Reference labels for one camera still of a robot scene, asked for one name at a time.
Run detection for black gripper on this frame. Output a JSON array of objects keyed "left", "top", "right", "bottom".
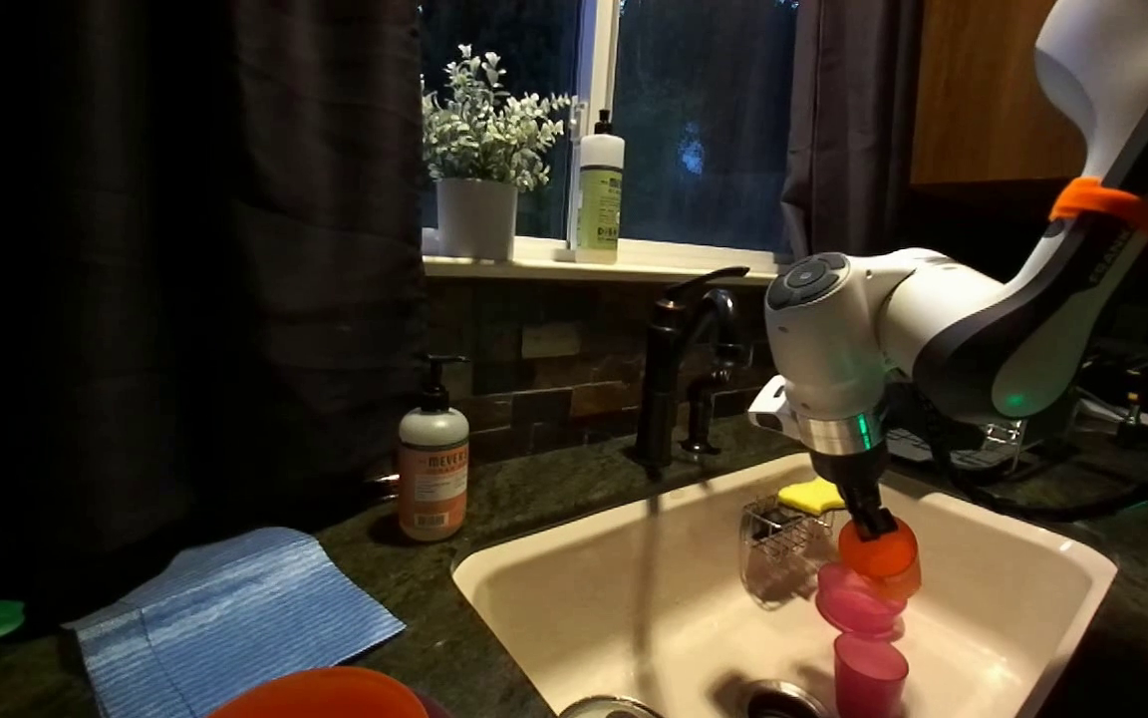
[{"left": 815, "top": 452, "right": 897, "bottom": 538}]

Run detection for orange plastic cup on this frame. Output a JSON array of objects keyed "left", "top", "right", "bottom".
[{"left": 836, "top": 524, "right": 922, "bottom": 597}]

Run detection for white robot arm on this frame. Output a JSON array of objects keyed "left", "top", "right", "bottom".
[{"left": 764, "top": 0, "right": 1148, "bottom": 538}]

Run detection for large pink cup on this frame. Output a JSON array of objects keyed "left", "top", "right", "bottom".
[{"left": 815, "top": 567, "right": 905, "bottom": 644}]

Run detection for small pink cup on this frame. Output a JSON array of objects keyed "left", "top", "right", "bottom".
[{"left": 833, "top": 635, "right": 908, "bottom": 718}]

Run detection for yellow sponge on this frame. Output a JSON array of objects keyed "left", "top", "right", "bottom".
[{"left": 776, "top": 479, "right": 844, "bottom": 514}]

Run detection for dark bronze faucet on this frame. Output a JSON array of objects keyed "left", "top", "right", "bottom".
[{"left": 629, "top": 266, "right": 747, "bottom": 479}]

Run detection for black sink drain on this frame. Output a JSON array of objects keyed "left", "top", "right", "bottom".
[{"left": 734, "top": 684, "right": 820, "bottom": 718}]

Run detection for white kitchen sink basin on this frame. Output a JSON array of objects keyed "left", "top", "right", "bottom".
[{"left": 456, "top": 454, "right": 1115, "bottom": 718}]

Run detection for green dish soap bottle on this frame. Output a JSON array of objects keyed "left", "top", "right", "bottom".
[{"left": 571, "top": 113, "right": 627, "bottom": 262}]

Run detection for orange label soap dispenser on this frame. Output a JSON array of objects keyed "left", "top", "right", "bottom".
[{"left": 399, "top": 357, "right": 469, "bottom": 544}]

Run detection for white potted plant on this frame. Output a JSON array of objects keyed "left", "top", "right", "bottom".
[{"left": 423, "top": 44, "right": 578, "bottom": 262}]

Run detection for orange bowl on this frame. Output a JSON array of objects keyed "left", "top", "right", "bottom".
[{"left": 210, "top": 665, "right": 431, "bottom": 718}]

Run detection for blue dish cloth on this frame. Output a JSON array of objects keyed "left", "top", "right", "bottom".
[{"left": 72, "top": 527, "right": 405, "bottom": 718}]

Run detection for dark curtain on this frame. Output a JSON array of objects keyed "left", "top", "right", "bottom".
[{"left": 0, "top": 0, "right": 420, "bottom": 564}]

